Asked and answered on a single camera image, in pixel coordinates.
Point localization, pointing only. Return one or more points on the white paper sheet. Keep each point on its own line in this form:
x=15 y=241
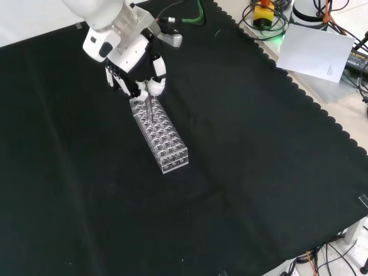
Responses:
x=313 y=51

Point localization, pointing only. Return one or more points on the clear glass test tube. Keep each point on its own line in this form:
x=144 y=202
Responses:
x=149 y=107

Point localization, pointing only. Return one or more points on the black bench cloth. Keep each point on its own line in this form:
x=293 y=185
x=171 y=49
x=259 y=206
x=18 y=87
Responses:
x=230 y=161

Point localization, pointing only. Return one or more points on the clear plastic test tube rack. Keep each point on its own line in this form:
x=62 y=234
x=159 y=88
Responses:
x=166 y=143

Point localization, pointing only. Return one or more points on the yellow stop button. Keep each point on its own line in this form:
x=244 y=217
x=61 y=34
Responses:
x=263 y=15

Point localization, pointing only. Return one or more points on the black power adapter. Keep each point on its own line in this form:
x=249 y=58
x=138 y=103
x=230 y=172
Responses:
x=358 y=59

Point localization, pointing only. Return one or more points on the clear tape strip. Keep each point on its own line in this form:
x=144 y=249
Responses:
x=78 y=26
x=363 y=199

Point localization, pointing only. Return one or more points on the white round machine base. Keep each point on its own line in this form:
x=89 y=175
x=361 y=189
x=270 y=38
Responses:
x=304 y=13

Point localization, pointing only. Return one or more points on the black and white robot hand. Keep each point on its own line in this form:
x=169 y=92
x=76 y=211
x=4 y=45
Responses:
x=129 y=54

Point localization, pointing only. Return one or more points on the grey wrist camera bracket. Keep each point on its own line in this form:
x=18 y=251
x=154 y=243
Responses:
x=172 y=39

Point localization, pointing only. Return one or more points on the white table leg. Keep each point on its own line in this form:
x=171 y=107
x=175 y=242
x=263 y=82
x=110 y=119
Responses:
x=355 y=231

